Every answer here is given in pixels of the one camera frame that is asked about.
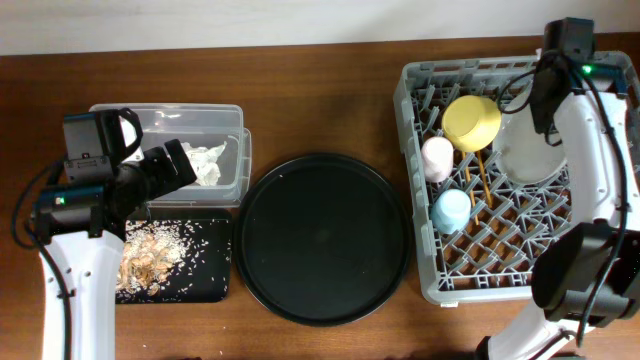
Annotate grey dishwasher rack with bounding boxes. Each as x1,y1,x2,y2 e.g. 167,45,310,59
394,51,639,306

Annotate yellow bowl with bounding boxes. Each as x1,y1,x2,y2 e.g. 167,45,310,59
441,95,501,153

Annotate black rectangular tray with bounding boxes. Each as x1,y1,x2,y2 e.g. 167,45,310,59
114,208,234,305

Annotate food scraps with rice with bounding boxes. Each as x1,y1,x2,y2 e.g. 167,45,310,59
115,219,231,299

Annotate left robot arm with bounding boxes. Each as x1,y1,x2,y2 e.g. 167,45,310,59
25,108,196,359

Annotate wooden chopstick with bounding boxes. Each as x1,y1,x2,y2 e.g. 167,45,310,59
475,150,493,208
461,152,479,225

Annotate clear plastic bin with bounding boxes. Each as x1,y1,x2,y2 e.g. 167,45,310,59
91,103,252,208

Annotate grey plate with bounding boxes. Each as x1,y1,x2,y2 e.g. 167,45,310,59
492,105,567,185

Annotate white tissue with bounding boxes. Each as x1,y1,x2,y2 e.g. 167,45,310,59
181,142,227,186

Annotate blue cup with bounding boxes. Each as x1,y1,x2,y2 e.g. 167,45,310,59
431,189,471,234

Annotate pink cup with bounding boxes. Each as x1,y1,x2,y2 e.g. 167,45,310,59
421,136,454,183

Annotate round black tray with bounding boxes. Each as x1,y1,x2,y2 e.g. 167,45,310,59
233,153,414,327

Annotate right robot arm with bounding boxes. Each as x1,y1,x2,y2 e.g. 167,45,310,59
474,17,639,359

